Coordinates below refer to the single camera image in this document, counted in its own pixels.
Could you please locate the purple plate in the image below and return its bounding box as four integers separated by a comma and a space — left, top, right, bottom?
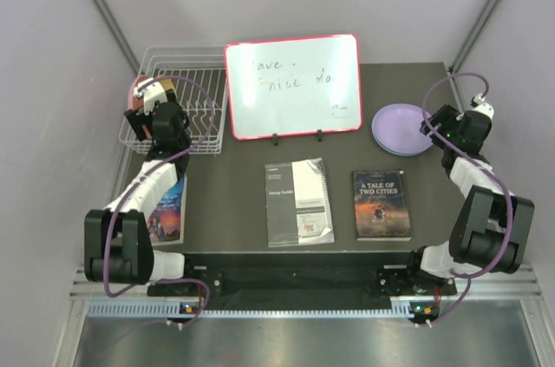
371, 103, 433, 153

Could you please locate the blue plate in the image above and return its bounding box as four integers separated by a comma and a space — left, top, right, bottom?
377, 142, 427, 157

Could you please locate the yellow plate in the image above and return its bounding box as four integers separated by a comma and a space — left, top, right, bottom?
158, 75, 175, 92

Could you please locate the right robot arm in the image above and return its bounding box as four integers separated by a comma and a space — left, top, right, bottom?
404, 103, 535, 294

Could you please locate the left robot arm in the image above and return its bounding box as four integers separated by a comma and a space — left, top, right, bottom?
84, 102, 197, 295

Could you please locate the pink plate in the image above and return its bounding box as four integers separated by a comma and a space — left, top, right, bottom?
127, 75, 152, 111

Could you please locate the Tale of Two Cities book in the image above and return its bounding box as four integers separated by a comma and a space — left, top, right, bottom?
352, 169, 413, 241

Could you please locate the blue sunset cover book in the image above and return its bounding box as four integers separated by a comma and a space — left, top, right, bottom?
147, 175, 187, 247

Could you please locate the red framed whiteboard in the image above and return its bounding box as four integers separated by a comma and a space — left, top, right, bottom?
224, 34, 363, 141

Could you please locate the black white setup guide booklet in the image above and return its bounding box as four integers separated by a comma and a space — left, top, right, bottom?
264, 158, 335, 247

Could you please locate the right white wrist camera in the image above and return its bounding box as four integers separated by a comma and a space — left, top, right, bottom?
470, 93, 494, 120

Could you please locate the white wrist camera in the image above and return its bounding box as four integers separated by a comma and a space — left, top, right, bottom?
135, 78, 167, 115
470, 93, 494, 120

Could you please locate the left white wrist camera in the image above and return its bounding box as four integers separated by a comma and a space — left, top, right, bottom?
135, 78, 167, 115

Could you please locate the white wire dish rack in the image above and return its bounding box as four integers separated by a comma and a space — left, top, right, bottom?
139, 44, 228, 155

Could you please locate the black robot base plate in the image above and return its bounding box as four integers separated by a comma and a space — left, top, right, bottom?
147, 252, 458, 310

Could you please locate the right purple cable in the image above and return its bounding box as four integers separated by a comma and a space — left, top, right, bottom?
421, 71, 515, 327

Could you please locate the purple cable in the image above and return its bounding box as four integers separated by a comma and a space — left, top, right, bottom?
421, 71, 515, 327
102, 75, 218, 327

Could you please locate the grey slotted cable duct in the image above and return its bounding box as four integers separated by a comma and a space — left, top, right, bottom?
88, 300, 436, 318

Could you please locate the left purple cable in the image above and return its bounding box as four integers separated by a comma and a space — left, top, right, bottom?
102, 75, 218, 327

